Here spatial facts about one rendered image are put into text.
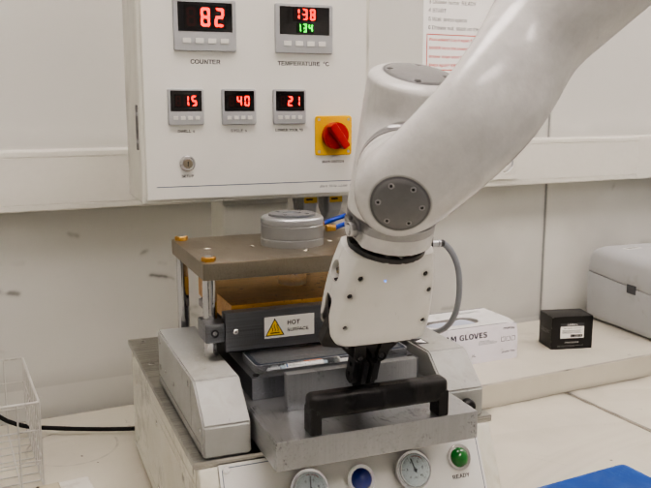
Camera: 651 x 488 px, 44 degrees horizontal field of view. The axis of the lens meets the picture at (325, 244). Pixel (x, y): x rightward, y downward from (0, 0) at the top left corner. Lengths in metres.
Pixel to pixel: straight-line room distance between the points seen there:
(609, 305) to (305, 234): 1.05
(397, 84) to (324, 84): 0.49
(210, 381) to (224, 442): 0.06
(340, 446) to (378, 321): 0.13
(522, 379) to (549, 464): 0.26
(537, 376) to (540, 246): 0.45
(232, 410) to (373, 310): 0.19
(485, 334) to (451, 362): 0.62
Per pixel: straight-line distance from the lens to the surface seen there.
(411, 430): 0.83
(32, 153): 1.38
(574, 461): 1.32
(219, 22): 1.11
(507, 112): 0.61
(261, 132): 1.12
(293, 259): 0.92
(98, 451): 1.34
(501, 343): 1.60
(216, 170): 1.11
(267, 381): 0.88
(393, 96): 0.67
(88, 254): 1.46
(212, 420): 0.84
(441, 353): 0.96
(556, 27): 0.65
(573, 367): 1.60
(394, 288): 0.76
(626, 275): 1.85
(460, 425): 0.86
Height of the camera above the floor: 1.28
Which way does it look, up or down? 10 degrees down
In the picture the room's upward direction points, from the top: straight up
